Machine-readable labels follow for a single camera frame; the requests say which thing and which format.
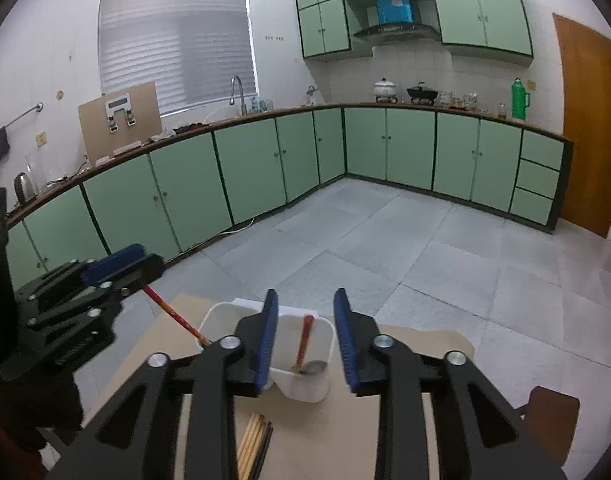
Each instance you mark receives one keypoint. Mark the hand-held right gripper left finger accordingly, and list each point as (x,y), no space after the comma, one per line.
(264,350)

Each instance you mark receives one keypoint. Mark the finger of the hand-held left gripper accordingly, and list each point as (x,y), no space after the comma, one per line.
(140,272)
(116,262)

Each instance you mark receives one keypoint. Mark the glass jar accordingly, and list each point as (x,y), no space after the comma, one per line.
(502,110)

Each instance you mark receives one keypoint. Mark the beige wall socket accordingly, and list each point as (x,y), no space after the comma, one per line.
(42,139)

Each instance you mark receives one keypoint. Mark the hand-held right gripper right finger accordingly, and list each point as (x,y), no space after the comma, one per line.
(346,350)

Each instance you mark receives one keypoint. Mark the metal electric kettle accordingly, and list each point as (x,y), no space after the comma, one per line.
(24,187)

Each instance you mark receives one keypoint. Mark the grey window blind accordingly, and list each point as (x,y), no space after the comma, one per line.
(175,45)

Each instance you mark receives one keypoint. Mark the brown cardboard board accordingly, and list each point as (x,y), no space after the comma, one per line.
(93,130)

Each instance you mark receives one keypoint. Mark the group of glass cups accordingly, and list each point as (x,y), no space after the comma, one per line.
(460,100)

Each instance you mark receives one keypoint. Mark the brown wooden door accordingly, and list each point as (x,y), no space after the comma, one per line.
(590,135)

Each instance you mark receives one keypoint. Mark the white mounting bracket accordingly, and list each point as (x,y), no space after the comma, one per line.
(118,104)

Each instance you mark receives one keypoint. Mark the black range hood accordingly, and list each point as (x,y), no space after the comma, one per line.
(395,33)

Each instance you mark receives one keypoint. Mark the green wall cabinets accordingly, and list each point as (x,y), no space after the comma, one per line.
(485,15)

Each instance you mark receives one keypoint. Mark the metal towel rail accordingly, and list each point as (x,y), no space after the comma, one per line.
(23,116)

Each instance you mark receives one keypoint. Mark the wooden chopstick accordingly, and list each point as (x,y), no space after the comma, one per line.
(246,447)
(256,442)

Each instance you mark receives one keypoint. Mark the black wok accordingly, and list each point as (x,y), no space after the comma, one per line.
(421,93)

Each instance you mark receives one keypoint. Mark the brown wooden chair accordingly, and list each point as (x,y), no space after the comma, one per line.
(550,420)

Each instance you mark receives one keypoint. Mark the green base cabinets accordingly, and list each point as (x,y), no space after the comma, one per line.
(245,175)

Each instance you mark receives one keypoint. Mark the crumpled cloth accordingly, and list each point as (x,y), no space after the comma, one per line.
(178,130)

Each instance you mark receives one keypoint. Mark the plastic bottles by faucet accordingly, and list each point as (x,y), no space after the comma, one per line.
(261,105)

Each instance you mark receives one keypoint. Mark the green thermos flask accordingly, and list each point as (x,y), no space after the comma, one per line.
(519,102)

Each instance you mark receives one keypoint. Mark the white cooking pot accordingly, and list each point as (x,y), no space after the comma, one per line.
(385,89)

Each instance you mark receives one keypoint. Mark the white two-compartment utensil holder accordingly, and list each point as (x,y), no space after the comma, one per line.
(305,387)

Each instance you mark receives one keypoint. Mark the brown countertop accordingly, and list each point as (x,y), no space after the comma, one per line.
(550,133)

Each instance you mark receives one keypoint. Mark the metal faucet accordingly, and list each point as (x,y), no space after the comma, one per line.
(243,102)

